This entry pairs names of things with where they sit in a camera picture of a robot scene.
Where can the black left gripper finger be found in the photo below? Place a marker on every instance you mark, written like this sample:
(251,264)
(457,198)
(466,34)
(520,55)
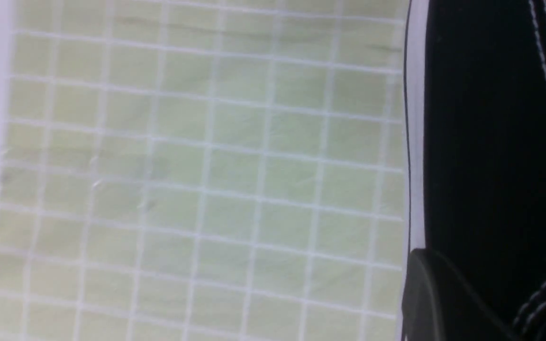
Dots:
(438,304)

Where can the black canvas sneaker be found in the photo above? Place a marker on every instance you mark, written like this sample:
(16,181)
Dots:
(475,109)

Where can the green checkered tablecloth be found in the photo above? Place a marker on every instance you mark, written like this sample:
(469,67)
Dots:
(201,170)

